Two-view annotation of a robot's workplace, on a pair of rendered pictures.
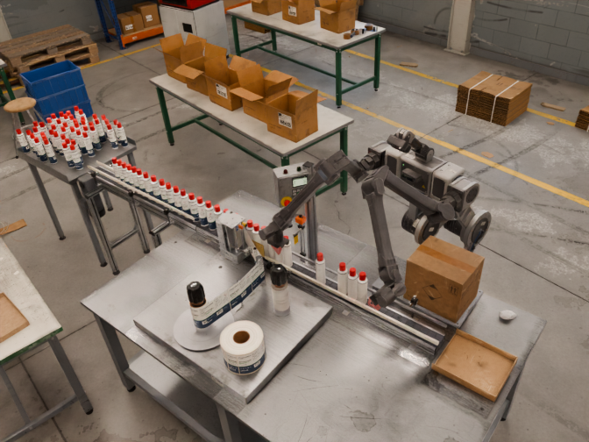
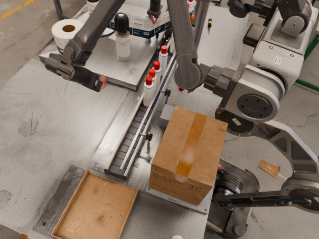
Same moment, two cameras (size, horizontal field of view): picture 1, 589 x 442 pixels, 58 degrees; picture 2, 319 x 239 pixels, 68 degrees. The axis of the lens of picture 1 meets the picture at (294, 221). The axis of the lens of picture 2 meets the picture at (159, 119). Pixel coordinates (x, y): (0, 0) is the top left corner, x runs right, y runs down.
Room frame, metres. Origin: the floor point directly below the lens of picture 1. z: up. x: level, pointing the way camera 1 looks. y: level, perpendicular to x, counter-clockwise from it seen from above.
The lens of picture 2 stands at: (1.59, -1.08, 1.93)
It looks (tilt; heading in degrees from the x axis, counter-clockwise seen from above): 55 degrees down; 61
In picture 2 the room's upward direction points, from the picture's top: 8 degrees clockwise
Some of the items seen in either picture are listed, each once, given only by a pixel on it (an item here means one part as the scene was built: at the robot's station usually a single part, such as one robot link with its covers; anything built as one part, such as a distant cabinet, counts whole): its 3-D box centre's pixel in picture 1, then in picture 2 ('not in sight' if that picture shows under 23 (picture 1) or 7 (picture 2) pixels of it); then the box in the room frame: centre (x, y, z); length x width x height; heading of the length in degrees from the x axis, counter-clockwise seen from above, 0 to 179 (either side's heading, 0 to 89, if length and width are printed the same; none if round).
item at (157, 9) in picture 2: (277, 236); (154, 5); (2.11, 0.09, 1.21); 0.10 x 0.07 x 0.07; 49
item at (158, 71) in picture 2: (342, 278); (155, 76); (2.00, -0.23, 0.98); 0.05 x 0.05 x 0.20
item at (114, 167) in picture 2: (303, 275); (167, 64); (2.17, -0.03, 0.86); 1.65 x 0.08 x 0.04; 49
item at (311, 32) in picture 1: (301, 48); not in sight; (7.02, -0.27, 0.39); 2.20 x 0.80 x 0.78; 38
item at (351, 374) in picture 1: (301, 311); (133, 72); (1.94, 0.00, 0.82); 2.10 x 1.31 x 0.02; 49
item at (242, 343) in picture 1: (243, 347); (71, 38); (1.62, 0.28, 0.95); 0.20 x 0.20 x 0.14
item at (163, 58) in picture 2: (320, 268); (162, 60); (2.09, -0.12, 0.98); 0.05 x 0.05 x 0.20
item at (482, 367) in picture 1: (474, 362); (98, 210); (1.52, -0.78, 0.85); 0.30 x 0.26 x 0.04; 49
